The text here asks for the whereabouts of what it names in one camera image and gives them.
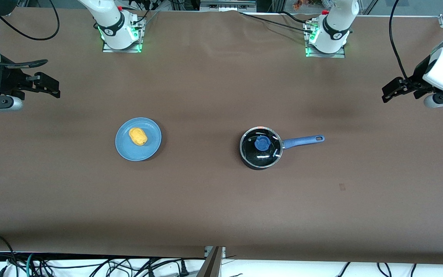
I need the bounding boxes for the yellow potato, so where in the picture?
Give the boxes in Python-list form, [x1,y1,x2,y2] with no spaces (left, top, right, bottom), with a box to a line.
[129,127,148,147]

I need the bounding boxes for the glass lid blue knob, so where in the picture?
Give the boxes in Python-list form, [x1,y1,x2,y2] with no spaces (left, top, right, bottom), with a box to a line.
[240,126,283,169]

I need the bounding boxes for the blue round plate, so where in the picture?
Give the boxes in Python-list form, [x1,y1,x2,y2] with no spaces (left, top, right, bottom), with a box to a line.
[115,117,162,161]

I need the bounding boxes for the brown table cover sheet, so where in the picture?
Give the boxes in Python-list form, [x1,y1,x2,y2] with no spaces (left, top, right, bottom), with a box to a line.
[0,8,443,266]

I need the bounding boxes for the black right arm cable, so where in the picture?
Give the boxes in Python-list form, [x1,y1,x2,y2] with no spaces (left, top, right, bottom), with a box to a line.
[0,0,60,70]

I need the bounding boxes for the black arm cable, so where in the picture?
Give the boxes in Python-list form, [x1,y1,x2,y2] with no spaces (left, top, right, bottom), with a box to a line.
[389,0,423,83]
[0,0,60,70]

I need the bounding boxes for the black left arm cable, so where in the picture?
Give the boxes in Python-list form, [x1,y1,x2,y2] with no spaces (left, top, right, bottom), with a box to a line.
[389,0,423,83]

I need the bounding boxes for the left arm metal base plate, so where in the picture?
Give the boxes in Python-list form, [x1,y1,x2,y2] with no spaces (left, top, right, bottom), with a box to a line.
[304,19,346,58]

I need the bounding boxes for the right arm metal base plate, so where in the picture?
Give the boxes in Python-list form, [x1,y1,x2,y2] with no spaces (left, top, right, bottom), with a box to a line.
[102,15,145,53]

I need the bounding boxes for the black pot blue handle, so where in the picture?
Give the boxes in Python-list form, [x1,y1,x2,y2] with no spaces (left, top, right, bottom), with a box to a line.
[239,126,325,171]

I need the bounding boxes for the black base cable bundle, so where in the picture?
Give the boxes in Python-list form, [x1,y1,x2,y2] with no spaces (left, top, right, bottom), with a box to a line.
[122,0,161,24]

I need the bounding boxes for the short black table cable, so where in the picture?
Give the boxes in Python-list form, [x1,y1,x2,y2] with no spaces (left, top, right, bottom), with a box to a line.
[281,10,313,24]

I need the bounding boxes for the long black table cable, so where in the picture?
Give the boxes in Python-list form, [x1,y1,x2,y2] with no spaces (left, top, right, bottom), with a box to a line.
[238,11,314,36]

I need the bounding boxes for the black power plug cable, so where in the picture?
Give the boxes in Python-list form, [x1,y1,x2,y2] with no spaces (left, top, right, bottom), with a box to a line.
[145,259,190,277]

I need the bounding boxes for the grey metal frame post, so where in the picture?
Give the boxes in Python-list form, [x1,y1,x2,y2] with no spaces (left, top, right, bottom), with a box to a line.
[195,246,226,277]

